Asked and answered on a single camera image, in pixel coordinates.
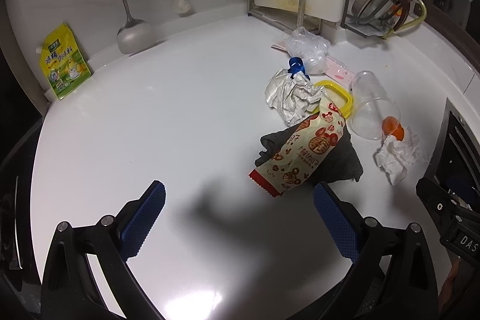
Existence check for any clear plastic bag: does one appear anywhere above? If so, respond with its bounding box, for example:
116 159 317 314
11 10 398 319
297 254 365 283
284 27 330 76

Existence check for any yellow plastic handle ring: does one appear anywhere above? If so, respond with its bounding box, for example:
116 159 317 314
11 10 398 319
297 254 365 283
312 79 355 117

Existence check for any clear plastic cup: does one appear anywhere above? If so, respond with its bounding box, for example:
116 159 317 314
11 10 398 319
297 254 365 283
350 71 400 140

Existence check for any dark grey cloth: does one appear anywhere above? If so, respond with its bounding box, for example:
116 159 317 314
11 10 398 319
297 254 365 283
255 126 364 185

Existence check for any yellow green seasoning pouch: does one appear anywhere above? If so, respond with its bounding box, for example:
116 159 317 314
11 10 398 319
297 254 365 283
39 23 92 100

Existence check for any black kitchen sink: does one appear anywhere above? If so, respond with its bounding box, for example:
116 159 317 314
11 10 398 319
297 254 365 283
430 99 479 196

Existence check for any yellow gas hose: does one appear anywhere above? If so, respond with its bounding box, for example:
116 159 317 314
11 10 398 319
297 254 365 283
380 0 428 40

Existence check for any orange peel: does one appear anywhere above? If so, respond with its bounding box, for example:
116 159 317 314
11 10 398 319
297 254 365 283
382 116 405 141

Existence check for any white tissue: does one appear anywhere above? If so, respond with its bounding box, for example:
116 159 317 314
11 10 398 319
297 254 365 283
373 127 427 186

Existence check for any steel ladle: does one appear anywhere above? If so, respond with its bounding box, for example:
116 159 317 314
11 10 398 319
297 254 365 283
116 0 156 55

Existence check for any blue plastic ribbon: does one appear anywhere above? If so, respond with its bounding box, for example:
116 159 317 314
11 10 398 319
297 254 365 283
287 57 310 79

